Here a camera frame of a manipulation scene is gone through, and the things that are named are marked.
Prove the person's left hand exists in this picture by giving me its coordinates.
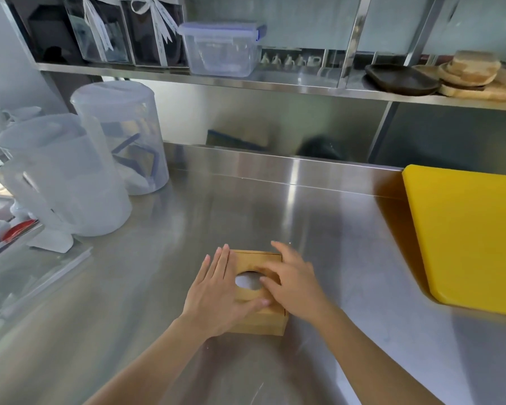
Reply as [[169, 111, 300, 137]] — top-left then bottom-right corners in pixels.
[[179, 244, 271, 339]]

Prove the person's right hand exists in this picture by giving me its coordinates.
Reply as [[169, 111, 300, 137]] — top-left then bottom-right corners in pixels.
[[254, 241, 334, 323]]

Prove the wooden tissue box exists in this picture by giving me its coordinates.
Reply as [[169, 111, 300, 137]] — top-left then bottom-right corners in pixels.
[[218, 249, 290, 337]]

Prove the person's right forearm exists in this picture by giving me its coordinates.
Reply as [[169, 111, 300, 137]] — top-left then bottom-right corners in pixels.
[[307, 303, 447, 405]]

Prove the person's left forearm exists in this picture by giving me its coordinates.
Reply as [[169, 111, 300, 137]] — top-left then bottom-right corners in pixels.
[[83, 311, 220, 405]]

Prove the white tissue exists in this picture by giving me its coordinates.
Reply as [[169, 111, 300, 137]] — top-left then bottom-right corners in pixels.
[[235, 271, 263, 291]]

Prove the large translucent plastic pitcher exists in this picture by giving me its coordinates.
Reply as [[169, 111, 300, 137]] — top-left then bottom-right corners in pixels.
[[0, 113, 134, 254]]

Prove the tall translucent plastic pitcher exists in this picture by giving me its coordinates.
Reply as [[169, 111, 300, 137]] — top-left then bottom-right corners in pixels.
[[70, 81, 170, 196]]

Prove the clear plastic tray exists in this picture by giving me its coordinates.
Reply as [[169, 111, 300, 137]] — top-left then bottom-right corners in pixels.
[[0, 242, 94, 321]]

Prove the stainless steel shelf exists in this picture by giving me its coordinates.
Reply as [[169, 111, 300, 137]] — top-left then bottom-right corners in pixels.
[[35, 0, 506, 113]]

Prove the red lid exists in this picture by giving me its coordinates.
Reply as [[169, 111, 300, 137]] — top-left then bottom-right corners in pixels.
[[2, 219, 39, 243]]

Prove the yellow cutting board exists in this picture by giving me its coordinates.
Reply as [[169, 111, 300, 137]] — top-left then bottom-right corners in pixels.
[[401, 164, 506, 320]]

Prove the clear container with blue clips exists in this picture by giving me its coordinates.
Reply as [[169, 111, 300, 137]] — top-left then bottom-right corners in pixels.
[[177, 21, 267, 78]]

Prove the clear gift box with ribbon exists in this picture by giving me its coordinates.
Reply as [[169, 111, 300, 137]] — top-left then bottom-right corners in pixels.
[[117, 0, 189, 68], [62, 0, 134, 65]]

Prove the black oval plate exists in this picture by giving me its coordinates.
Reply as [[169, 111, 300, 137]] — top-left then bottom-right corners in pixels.
[[364, 64, 442, 97]]

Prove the stack of wooden plates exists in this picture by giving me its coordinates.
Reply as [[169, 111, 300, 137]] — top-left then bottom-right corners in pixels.
[[412, 50, 506, 102]]

